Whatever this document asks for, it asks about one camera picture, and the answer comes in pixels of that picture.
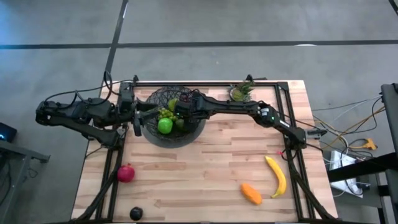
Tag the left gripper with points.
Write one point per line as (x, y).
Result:
(138, 124)

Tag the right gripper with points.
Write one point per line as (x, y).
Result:
(192, 109)

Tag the red grapes bunch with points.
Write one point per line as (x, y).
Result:
(185, 97)

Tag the green grapes bunch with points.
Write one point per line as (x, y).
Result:
(166, 114)

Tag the green pear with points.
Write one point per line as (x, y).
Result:
(172, 104)

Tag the green apple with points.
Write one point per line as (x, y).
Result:
(164, 125)

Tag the black plum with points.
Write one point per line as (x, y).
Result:
(136, 213)

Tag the orange mango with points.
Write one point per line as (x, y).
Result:
(252, 194)

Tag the yellow banana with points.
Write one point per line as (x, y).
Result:
(278, 175)

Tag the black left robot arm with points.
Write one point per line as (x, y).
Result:
(77, 112)

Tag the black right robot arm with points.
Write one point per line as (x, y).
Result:
(236, 107)

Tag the small dark green lime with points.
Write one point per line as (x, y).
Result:
(179, 123)

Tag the succulent plant in black pot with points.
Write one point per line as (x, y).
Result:
(242, 92)

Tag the pink red pomegranate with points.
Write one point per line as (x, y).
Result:
(126, 173)

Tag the red clip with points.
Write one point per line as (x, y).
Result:
(280, 152)

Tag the grey metal stand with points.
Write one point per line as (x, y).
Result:
(18, 149)

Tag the black device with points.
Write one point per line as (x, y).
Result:
(7, 132)

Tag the white box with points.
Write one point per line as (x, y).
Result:
(342, 161)

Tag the black side table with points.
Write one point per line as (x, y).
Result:
(390, 124)

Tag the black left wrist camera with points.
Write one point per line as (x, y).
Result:
(126, 99)

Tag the black aluminium table frame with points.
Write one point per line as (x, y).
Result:
(289, 102)

